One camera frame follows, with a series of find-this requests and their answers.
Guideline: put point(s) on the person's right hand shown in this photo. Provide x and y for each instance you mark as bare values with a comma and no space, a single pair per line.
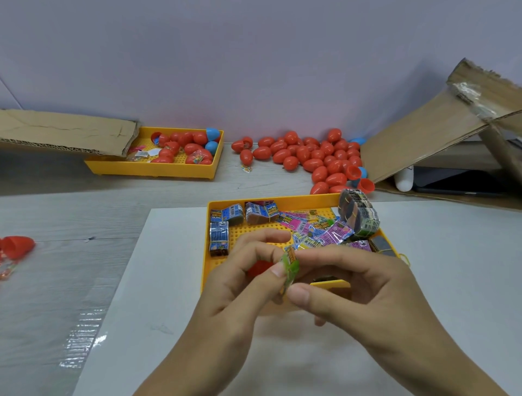
367,298

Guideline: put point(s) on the person's left hand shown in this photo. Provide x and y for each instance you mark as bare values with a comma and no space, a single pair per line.
222,293

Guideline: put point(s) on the person's right thumb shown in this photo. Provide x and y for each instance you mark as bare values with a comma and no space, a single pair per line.
314,304

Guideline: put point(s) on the person's left thumb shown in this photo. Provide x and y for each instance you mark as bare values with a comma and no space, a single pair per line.
267,281

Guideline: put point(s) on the red plastic egg half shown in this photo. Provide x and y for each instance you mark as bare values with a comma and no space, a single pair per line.
259,268

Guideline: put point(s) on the green small toy packet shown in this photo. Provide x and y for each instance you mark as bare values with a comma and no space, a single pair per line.
291,265

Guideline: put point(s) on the person's right forearm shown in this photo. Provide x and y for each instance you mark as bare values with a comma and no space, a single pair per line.
432,363

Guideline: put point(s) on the person's left forearm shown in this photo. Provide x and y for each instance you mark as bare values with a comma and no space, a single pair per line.
191,371

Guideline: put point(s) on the yellow perforated plastic tray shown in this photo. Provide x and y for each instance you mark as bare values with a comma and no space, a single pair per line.
255,230
163,169

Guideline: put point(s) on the blue printed packet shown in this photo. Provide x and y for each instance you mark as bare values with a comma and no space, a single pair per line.
230,213
261,212
219,240

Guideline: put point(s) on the pile of colourful packets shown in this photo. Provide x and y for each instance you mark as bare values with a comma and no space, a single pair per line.
322,230

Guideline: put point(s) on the yellow rubber band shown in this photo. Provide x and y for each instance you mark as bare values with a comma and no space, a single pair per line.
404,258

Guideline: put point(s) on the rolled strip of packets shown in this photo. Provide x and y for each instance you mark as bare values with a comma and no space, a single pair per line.
361,212

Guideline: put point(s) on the small clear toy packet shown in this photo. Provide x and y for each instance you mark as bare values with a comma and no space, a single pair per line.
6,271
246,168

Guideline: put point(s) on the single red plastic egg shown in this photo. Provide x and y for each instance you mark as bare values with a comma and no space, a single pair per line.
246,157

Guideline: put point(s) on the open red egg shell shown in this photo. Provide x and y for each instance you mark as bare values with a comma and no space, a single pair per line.
352,172
366,185
16,247

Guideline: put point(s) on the heap of red plastic eggs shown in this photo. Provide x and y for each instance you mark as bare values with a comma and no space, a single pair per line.
318,157
183,149

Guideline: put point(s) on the white paper sheet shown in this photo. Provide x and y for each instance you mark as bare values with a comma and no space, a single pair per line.
448,293

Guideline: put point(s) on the open red plastic egg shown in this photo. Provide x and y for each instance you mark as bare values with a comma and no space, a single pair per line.
241,145

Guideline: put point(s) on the blue plastic egg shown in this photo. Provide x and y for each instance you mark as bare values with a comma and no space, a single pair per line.
211,147
359,140
212,133
363,172

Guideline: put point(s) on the white rounded object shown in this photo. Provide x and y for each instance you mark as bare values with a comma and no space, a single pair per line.
403,179

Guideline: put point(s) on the small white packet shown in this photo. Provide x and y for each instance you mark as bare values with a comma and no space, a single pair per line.
154,151
140,154

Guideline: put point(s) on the black flat object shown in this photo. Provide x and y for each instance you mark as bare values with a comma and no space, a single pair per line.
461,183

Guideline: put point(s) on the open brown cardboard box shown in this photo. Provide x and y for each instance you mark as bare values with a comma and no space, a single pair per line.
424,134

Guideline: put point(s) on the torn brown cardboard flap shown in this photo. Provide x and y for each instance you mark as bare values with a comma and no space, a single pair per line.
65,130

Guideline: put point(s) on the clear packing tape strip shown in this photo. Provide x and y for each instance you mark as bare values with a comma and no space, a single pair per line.
473,98

